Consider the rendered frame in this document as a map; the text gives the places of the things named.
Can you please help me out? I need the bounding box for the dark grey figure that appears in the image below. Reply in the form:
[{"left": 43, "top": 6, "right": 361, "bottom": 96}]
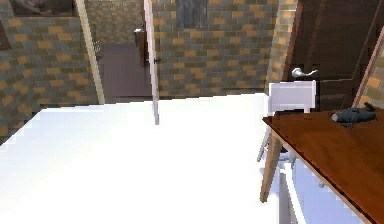
[{"left": 330, "top": 102, "right": 378, "bottom": 129}]

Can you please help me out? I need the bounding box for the white room door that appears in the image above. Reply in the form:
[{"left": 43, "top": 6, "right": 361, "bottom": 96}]
[{"left": 142, "top": 0, "right": 161, "bottom": 126}]

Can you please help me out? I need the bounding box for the white chair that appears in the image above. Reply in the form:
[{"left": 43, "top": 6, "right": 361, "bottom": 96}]
[{"left": 256, "top": 80, "right": 325, "bottom": 224}]

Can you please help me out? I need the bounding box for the brown wooden table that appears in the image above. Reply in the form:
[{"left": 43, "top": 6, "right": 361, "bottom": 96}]
[{"left": 259, "top": 107, "right": 384, "bottom": 224}]

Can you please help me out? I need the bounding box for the dark brown room door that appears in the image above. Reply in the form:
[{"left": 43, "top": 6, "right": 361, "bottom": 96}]
[{"left": 281, "top": 0, "right": 384, "bottom": 112}]

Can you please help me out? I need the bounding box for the grey framed wall picture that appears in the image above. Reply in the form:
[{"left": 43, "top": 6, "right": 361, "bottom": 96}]
[{"left": 175, "top": 0, "right": 210, "bottom": 30}]

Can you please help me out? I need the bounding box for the silver door handle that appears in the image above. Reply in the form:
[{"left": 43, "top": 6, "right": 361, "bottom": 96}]
[{"left": 291, "top": 67, "right": 319, "bottom": 80}]

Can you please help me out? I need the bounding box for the dark framed wall picture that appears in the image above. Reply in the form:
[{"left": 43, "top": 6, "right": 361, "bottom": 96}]
[{"left": 9, "top": 0, "right": 78, "bottom": 18}]

